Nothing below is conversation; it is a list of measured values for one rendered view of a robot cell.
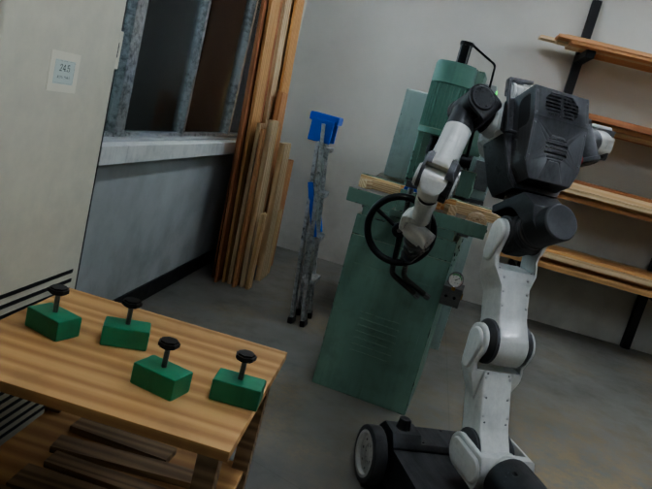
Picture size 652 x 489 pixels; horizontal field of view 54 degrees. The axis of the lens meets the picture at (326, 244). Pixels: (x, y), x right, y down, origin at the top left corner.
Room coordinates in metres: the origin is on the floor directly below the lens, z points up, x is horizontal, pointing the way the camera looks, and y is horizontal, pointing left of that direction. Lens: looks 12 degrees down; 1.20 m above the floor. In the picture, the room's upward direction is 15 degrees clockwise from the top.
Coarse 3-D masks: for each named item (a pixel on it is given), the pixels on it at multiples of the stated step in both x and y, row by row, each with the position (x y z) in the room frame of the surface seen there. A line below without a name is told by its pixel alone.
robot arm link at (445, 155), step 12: (444, 132) 2.09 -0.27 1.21; (456, 132) 2.07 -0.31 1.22; (468, 132) 2.09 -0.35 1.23; (444, 144) 2.05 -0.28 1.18; (456, 144) 2.06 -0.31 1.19; (432, 156) 2.04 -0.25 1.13; (444, 156) 2.03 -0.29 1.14; (456, 156) 2.04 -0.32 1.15; (420, 168) 2.03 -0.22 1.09; (444, 168) 2.02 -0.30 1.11; (456, 168) 2.02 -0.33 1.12; (456, 180) 2.03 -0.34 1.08
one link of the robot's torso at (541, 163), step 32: (544, 96) 2.06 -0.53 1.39; (576, 96) 2.11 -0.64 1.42; (480, 128) 2.18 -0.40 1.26; (512, 128) 2.12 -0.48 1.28; (544, 128) 2.03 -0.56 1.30; (576, 128) 2.07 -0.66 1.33; (512, 160) 2.07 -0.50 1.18; (544, 160) 2.02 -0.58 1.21; (576, 160) 2.06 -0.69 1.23; (512, 192) 2.10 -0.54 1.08; (544, 192) 2.08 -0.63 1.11
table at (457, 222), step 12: (348, 192) 2.76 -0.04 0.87; (360, 192) 2.75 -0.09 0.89; (372, 192) 2.74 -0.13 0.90; (384, 192) 2.87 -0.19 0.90; (372, 204) 2.73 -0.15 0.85; (396, 204) 2.71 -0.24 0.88; (396, 216) 2.61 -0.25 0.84; (444, 216) 2.66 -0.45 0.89; (456, 216) 2.66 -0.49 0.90; (444, 228) 2.66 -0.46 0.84; (456, 228) 2.65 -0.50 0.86; (468, 228) 2.64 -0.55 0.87; (480, 228) 2.63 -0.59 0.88
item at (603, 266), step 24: (576, 48) 4.67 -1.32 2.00; (600, 48) 4.51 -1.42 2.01; (624, 48) 4.57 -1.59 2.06; (576, 72) 4.96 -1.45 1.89; (648, 72) 4.88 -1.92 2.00; (600, 120) 4.47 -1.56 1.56; (648, 144) 4.56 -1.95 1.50; (576, 192) 4.44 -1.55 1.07; (600, 192) 4.52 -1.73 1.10; (624, 192) 4.66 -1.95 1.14; (648, 216) 4.47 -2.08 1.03; (552, 264) 4.52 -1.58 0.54; (576, 264) 4.50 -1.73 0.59; (600, 264) 4.52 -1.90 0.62; (624, 264) 4.81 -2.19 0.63; (624, 288) 4.44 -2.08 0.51; (648, 288) 4.51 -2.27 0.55; (624, 336) 4.87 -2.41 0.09
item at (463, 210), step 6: (372, 180) 2.90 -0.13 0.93; (372, 186) 2.89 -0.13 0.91; (378, 186) 2.89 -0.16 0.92; (384, 186) 2.88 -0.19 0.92; (390, 186) 2.88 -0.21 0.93; (396, 186) 2.87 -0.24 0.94; (390, 192) 2.87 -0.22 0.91; (396, 192) 2.87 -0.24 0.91; (456, 204) 2.81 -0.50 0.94; (462, 210) 2.80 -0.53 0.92; (468, 210) 2.79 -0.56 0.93; (474, 210) 2.79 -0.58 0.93; (480, 210) 2.80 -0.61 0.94; (486, 216) 2.77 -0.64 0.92; (492, 216) 2.77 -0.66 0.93; (498, 216) 2.76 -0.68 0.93; (492, 222) 2.77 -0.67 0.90
